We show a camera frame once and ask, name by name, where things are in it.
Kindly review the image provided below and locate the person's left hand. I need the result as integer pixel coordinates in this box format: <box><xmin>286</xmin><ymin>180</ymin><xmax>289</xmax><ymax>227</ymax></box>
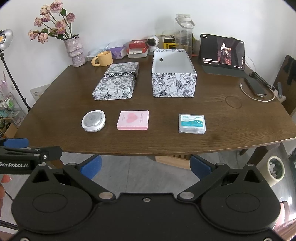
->
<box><xmin>0</xmin><ymin>174</ymin><xmax>14</xmax><ymax>217</ymax></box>

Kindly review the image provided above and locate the glass shelf with items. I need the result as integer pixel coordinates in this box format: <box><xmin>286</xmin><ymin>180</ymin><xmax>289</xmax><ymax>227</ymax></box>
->
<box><xmin>0</xmin><ymin>71</ymin><xmax>25</xmax><ymax>137</ymax></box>

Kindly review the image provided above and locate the pink heart box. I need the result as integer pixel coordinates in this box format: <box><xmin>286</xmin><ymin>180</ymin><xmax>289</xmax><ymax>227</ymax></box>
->
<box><xmin>116</xmin><ymin>110</ymin><xmax>149</xmax><ymax>131</ymax></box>

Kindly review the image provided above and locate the white round security camera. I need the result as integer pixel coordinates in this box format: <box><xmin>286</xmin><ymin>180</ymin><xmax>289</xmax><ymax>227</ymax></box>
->
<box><xmin>146</xmin><ymin>36</ymin><xmax>159</xmax><ymax>55</ymax></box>

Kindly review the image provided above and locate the round white grey container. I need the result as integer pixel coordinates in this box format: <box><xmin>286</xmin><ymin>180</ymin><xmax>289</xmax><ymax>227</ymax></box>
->
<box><xmin>81</xmin><ymin>110</ymin><xmax>106</xmax><ymax>133</ymax></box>

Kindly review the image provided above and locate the black smartphone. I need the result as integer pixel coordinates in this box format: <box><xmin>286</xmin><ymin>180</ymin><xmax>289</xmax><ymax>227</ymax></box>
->
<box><xmin>244</xmin><ymin>77</ymin><xmax>267</xmax><ymax>97</ymax></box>

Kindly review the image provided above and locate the clear floss pick box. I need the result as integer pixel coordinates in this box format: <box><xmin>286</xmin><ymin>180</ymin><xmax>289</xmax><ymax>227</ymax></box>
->
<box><xmin>178</xmin><ymin>114</ymin><xmax>206</xmax><ymax>135</ymax></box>

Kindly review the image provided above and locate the yellow black box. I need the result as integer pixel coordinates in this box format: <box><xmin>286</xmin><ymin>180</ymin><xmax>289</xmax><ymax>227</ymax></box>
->
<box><xmin>160</xmin><ymin>30</ymin><xmax>176</xmax><ymax>49</ymax></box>

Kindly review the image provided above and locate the silver desk lamp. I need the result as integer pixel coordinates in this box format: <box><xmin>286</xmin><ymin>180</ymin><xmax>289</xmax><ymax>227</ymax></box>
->
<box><xmin>0</xmin><ymin>29</ymin><xmax>32</xmax><ymax>112</ymax></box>

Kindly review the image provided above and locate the white charging cable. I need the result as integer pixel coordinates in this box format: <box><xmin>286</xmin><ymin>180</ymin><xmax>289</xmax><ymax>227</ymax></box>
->
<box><xmin>239</xmin><ymin>56</ymin><xmax>277</xmax><ymax>103</ymax></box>

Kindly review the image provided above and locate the purple tissue pack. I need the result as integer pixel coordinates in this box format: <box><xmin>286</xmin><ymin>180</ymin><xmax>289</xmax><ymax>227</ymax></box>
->
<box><xmin>108</xmin><ymin>46</ymin><xmax>126</xmax><ymax>59</ymax></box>

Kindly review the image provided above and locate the dark wooden chair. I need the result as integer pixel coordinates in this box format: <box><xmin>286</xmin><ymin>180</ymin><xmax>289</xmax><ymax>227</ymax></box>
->
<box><xmin>274</xmin><ymin>55</ymin><xmax>296</xmax><ymax>115</ymax></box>

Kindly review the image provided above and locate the white round trash bin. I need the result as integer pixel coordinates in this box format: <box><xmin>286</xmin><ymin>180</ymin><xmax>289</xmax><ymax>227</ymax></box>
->
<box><xmin>256</xmin><ymin>156</ymin><xmax>285</xmax><ymax>187</ymax></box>

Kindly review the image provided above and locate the black phone tripod stand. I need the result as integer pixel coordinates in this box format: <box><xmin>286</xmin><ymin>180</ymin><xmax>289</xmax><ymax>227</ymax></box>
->
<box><xmin>248</xmin><ymin>72</ymin><xmax>287</xmax><ymax>103</ymax></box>

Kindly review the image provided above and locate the red box stack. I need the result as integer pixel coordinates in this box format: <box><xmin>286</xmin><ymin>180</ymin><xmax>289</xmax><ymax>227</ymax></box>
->
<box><xmin>126</xmin><ymin>39</ymin><xmax>149</xmax><ymax>59</ymax></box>

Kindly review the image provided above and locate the yellow ceramic mug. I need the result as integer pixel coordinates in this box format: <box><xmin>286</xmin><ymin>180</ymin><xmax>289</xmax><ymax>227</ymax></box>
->
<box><xmin>91</xmin><ymin>51</ymin><xmax>113</xmax><ymax>67</ymax></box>

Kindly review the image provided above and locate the black tablet with case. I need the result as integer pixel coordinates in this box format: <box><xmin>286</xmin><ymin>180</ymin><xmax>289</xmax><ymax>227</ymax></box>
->
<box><xmin>199</xmin><ymin>34</ymin><xmax>247</xmax><ymax>78</ymax></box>

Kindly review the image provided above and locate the floral box lid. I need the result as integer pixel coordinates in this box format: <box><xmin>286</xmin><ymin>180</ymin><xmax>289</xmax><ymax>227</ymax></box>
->
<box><xmin>92</xmin><ymin>62</ymin><xmax>139</xmax><ymax>100</ymax></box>

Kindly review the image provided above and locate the white paper bag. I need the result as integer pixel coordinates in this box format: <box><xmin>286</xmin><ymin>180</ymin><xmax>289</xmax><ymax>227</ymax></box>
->
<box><xmin>30</xmin><ymin>84</ymin><xmax>50</xmax><ymax>101</ymax></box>

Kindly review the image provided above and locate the purple white ceramic vase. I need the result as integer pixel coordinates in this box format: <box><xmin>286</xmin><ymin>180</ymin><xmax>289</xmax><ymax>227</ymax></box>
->
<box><xmin>64</xmin><ymin>35</ymin><xmax>86</xmax><ymax>67</ymax></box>

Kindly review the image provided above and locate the open floral storage box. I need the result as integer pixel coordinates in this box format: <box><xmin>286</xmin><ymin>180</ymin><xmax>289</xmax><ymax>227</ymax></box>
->
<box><xmin>152</xmin><ymin>49</ymin><xmax>197</xmax><ymax>98</ymax></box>

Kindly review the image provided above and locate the dried pink rose bouquet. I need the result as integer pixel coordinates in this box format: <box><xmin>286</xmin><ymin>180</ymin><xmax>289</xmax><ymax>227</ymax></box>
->
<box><xmin>28</xmin><ymin>1</ymin><xmax>79</xmax><ymax>44</ymax></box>

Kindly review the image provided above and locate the clear plastic water bottle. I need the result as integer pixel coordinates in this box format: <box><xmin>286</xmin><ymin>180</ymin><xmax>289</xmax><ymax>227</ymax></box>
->
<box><xmin>175</xmin><ymin>14</ymin><xmax>195</xmax><ymax>58</ymax></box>

